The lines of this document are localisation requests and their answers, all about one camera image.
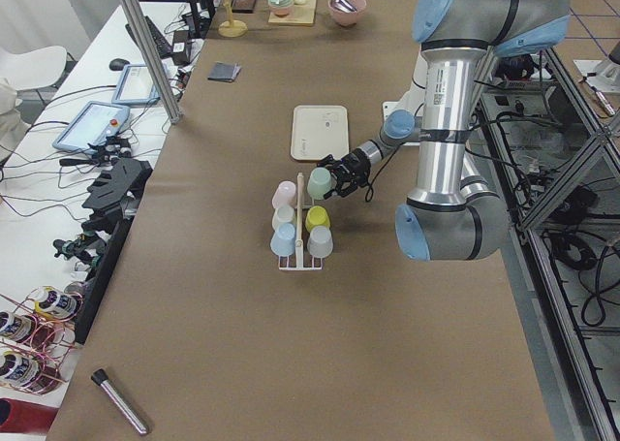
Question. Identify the green cup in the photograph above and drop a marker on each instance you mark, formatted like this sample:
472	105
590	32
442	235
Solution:
320	184

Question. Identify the pink cup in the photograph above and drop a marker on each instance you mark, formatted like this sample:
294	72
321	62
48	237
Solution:
285	194

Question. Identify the white pedestal column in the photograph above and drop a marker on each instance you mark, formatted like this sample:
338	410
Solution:
412	102

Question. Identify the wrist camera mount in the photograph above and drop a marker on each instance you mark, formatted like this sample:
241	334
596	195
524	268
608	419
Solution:
362	181

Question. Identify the black keyboard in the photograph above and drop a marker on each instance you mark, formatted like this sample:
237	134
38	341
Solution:
163	47

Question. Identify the lower teach pendant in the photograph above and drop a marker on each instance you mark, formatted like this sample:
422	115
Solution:
96	122

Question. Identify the aluminium frame post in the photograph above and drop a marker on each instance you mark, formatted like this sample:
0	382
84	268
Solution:
136	19

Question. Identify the yellow cup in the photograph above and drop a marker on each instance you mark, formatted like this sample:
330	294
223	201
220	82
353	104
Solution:
316	216

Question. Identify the metal tube black cap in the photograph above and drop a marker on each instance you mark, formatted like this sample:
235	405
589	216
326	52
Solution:
122	404

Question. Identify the pink bowl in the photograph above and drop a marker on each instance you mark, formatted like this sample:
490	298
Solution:
345	17

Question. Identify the grey folded cloth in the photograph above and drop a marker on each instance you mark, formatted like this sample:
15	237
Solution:
224	72

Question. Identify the upper teach pendant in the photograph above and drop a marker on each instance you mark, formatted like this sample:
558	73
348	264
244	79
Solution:
135	87

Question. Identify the cream cup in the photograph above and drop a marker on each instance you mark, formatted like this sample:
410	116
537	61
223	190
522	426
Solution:
284	214

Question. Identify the cream rabbit tray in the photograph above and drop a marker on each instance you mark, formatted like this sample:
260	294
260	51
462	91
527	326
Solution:
319	131

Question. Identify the wooden cutting board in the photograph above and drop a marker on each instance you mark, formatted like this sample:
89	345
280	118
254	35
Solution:
301	14

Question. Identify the white cup rack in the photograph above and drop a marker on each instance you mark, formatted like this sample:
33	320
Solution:
301	260

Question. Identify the blue cup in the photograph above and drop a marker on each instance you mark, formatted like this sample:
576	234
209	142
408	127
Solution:
282	243

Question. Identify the wooden mug tree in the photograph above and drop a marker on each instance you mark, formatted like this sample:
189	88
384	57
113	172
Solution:
231	28

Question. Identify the black computer mouse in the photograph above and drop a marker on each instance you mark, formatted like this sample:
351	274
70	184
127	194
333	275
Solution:
117	64

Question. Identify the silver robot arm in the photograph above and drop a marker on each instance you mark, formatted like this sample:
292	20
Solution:
451	213

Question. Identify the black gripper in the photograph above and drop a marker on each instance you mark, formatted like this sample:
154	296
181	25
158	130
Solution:
355	162

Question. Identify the grey cup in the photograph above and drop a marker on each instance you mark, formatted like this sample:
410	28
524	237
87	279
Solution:
320	243

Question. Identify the teach pendant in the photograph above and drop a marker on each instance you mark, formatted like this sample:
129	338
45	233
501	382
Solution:
96	122
135	87

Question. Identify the metal scoop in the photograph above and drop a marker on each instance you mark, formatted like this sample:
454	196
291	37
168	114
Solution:
345	6

